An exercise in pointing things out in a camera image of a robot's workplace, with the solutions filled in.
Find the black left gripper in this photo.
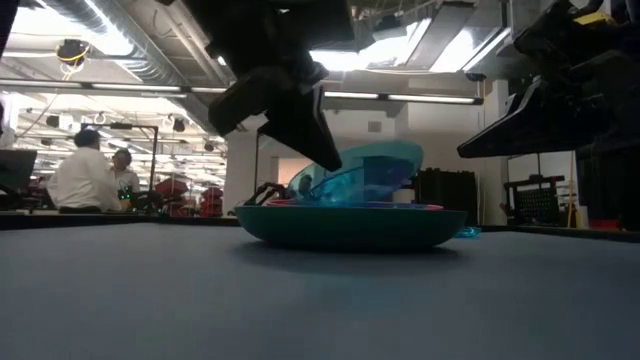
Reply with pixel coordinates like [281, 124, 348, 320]
[182, 0, 357, 173]

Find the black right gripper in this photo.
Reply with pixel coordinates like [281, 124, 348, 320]
[456, 0, 640, 160]

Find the pink transparent plastic plate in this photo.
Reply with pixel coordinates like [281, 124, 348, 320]
[265, 198, 321, 208]

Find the green plastic plate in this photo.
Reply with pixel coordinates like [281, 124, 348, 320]
[233, 204, 469, 251]

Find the pink opaque plastic plate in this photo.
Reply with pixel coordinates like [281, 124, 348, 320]
[349, 201, 445, 211]

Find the black perforated cart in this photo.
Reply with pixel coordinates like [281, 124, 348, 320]
[502, 173, 567, 227]

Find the black cabinet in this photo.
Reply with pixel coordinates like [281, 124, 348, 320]
[416, 168, 480, 227]

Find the yellow tape tag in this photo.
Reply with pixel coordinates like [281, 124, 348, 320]
[572, 10, 617, 27]

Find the long light bar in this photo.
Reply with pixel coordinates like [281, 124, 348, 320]
[322, 89, 485, 106]
[0, 78, 229, 99]

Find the person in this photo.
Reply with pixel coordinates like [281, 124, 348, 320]
[46, 128, 124, 215]
[110, 148, 142, 204]

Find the dark computer monitor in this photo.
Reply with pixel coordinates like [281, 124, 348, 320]
[0, 148, 39, 210]

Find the black frame stand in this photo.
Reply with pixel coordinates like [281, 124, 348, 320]
[80, 121, 160, 194]

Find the silver ceiling duct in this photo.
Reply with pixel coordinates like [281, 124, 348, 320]
[42, 0, 236, 136]

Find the black table frame rail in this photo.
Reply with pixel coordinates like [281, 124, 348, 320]
[0, 209, 241, 231]

